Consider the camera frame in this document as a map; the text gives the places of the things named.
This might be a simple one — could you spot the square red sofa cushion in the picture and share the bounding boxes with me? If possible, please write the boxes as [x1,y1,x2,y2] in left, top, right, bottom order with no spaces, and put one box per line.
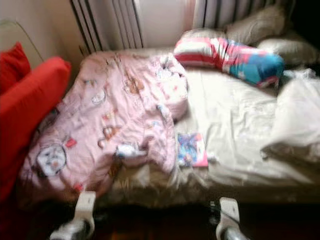
[0,42,32,96]

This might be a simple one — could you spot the pink cartoon print quilt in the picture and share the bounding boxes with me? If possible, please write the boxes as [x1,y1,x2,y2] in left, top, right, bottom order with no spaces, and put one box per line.
[19,52,190,203]

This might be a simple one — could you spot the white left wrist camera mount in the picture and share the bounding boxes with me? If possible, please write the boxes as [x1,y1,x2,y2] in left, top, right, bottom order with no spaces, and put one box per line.
[75,190,97,223]

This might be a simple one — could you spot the beige floral bed sheet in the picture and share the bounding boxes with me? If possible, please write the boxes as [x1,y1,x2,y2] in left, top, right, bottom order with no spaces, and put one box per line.
[20,47,320,206]

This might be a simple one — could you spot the beige folded duvet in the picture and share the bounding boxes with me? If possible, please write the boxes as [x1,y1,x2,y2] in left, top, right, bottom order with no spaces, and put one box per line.
[260,75,320,163]

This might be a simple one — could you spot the colourful picture book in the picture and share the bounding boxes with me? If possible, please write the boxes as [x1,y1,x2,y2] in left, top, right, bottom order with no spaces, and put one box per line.
[176,131,209,168]

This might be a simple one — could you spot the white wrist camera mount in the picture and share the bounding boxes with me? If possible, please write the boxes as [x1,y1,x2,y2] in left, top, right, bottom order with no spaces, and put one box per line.
[217,197,241,233]
[75,190,97,223]

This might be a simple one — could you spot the red white blue bolster pillow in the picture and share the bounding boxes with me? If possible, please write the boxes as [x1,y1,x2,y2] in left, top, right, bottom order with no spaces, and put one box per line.
[174,36,286,88]

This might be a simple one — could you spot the long red sofa cushion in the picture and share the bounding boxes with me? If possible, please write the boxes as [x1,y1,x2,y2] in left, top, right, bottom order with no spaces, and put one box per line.
[0,56,72,201]

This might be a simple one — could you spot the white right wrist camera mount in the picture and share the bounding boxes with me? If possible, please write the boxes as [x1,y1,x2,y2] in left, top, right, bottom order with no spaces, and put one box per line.
[217,197,241,233]

